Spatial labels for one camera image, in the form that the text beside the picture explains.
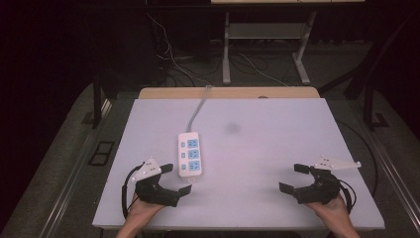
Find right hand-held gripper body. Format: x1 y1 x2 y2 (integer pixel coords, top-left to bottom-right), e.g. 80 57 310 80
293 155 363 205

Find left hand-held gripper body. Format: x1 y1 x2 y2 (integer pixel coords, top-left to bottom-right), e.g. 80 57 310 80
130 157 181 208

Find person's left hand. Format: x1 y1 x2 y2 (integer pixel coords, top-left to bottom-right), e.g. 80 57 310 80
126 194 166 227

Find person's right hand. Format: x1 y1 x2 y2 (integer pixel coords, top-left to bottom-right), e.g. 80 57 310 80
304 193 353 230

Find white power strip blue sockets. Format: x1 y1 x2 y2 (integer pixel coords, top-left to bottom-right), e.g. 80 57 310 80
177 131 204 183

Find black metal stand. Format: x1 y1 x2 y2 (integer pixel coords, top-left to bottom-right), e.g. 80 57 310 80
362 80 390 131
81 70 104 130

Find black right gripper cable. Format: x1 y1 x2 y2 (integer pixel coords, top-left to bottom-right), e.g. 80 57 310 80
336 178 358 215

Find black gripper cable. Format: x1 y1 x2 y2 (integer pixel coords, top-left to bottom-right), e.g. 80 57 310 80
336 178 358 215
120 162 147 220

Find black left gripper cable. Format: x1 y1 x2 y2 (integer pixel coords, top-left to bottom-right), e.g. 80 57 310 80
120 162 147 220

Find black floor cable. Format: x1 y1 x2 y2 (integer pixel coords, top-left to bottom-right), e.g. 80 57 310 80
336 120 379 196

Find grey power strip cable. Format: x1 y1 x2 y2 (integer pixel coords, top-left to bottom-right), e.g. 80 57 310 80
185 84 213 134

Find black rectangular floor frame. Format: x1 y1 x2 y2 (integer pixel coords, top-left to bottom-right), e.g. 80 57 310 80
87 141 116 167

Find aluminium floor rail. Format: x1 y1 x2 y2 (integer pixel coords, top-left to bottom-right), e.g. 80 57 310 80
349 98 420 226
39 98 114 238

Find thin white floor cable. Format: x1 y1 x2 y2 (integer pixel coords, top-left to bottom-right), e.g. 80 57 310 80
237 52 289 87

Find grey metal desk frame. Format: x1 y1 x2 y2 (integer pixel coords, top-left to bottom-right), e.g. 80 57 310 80
222 10 317 86

